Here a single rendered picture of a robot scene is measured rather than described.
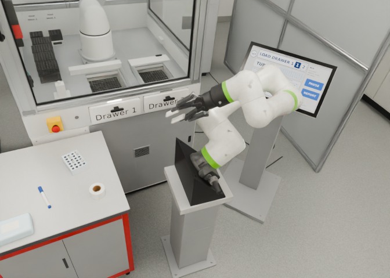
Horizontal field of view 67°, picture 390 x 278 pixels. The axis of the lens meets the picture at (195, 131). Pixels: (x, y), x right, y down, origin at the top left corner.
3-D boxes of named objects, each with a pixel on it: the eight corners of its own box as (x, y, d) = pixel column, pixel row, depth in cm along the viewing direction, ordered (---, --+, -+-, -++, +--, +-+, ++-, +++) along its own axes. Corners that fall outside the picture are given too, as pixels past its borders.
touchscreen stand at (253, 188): (263, 224, 224) (309, 120, 156) (209, 198, 238) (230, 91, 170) (280, 179, 258) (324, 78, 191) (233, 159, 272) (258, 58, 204)
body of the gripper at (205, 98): (219, 99, 129) (201, 107, 133) (210, 85, 124) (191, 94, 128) (219, 110, 123) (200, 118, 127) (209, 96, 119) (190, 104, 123)
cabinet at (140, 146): (191, 177, 251) (200, 101, 198) (61, 220, 213) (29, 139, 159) (152, 112, 313) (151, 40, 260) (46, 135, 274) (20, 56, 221)
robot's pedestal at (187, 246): (216, 265, 198) (236, 197, 147) (173, 280, 188) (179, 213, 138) (199, 226, 218) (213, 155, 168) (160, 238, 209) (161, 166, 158)
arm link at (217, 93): (221, 91, 115) (232, 108, 120) (221, 75, 123) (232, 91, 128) (208, 98, 117) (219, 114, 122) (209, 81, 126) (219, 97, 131)
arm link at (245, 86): (256, 65, 121) (251, 64, 111) (268, 94, 121) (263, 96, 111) (226, 80, 126) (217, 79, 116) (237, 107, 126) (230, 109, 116)
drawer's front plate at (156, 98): (187, 103, 192) (188, 89, 185) (144, 112, 181) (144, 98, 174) (186, 101, 193) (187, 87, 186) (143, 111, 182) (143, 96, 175)
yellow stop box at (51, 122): (64, 131, 160) (61, 121, 156) (50, 134, 158) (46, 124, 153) (62, 125, 164) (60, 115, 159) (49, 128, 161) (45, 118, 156)
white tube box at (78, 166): (89, 168, 153) (87, 163, 150) (72, 176, 148) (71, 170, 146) (78, 154, 159) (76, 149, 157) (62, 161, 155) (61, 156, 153)
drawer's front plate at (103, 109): (140, 113, 180) (140, 98, 173) (91, 124, 169) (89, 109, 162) (140, 112, 182) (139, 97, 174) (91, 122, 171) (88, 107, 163)
